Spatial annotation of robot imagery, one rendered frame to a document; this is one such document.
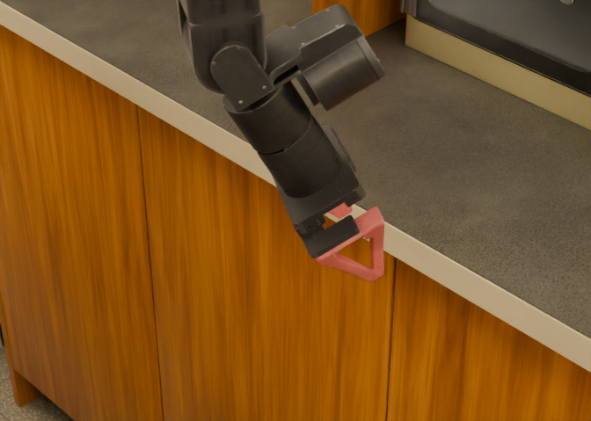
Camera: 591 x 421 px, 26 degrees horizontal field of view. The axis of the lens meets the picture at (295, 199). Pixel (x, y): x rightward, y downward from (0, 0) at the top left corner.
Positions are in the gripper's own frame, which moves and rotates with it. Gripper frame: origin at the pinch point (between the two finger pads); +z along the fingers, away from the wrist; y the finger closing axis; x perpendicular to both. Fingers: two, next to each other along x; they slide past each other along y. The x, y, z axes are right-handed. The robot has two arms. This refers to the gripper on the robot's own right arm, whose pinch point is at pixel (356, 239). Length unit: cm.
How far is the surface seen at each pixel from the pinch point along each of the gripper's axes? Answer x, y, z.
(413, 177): -7.1, 21.5, 14.9
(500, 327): -6.8, 4.1, 23.8
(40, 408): 77, 94, 76
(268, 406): 26, 35, 47
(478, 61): -21.1, 39.8, 19.5
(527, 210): -15.5, 12.6, 19.5
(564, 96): -26.8, 28.9, 22.2
